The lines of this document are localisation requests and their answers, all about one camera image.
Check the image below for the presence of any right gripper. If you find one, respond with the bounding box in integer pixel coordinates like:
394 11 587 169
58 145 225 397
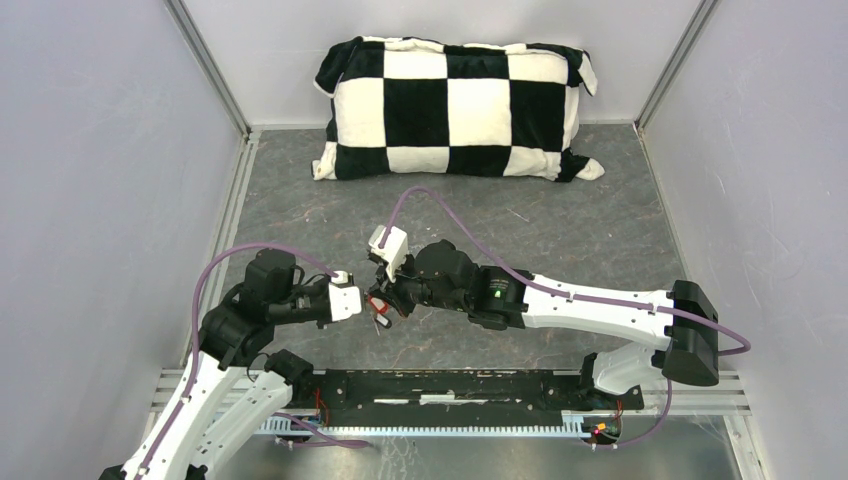
370 248 469 316

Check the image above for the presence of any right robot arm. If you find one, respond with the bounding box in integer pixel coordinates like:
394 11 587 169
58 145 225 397
369 240 719 408

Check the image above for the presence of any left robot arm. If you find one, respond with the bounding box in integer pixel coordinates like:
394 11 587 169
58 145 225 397
101 242 362 479

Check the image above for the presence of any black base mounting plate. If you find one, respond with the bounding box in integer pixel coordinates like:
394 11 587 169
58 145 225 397
282 369 645 428

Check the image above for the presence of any black and white checkered pillow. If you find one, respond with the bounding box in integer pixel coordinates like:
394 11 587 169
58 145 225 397
311 36 604 182

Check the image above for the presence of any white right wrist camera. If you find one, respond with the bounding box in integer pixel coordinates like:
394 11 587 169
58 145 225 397
368 225 409 283

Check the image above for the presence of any white slotted cable duct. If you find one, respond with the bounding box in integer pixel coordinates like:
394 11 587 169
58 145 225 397
255 415 590 440

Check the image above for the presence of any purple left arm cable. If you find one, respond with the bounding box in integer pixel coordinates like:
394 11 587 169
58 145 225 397
135 241 339 480

